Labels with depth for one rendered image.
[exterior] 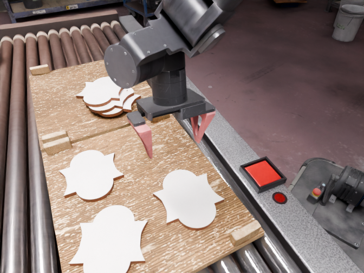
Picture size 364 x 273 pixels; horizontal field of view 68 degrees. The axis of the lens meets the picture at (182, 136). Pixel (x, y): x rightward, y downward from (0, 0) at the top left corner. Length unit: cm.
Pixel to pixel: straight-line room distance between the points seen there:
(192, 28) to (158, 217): 35
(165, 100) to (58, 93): 57
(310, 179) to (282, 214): 105
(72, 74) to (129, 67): 69
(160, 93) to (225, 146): 33
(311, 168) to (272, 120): 77
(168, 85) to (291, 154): 175
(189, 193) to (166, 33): 32
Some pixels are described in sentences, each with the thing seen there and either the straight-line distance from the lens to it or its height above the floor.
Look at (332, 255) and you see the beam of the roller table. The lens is 60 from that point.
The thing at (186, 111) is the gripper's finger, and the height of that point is 114.
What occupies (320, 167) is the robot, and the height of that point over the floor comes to 24.
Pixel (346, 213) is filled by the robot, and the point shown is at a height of 26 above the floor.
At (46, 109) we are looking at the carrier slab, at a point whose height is 94.
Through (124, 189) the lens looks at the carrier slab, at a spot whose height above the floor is 94.
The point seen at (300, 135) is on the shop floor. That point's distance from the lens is 229.
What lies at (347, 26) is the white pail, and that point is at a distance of 411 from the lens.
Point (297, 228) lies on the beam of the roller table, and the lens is 60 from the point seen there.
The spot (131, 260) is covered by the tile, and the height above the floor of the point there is 95.
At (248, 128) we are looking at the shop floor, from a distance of 222.
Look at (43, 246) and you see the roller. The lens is 59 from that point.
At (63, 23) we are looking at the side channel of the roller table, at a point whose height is 94.
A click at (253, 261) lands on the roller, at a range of 54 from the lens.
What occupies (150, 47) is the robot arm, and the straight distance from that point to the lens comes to 34.
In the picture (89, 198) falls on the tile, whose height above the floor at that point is 95.
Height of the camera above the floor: 140
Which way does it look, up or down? 42 degrees down
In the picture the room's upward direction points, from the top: straight up
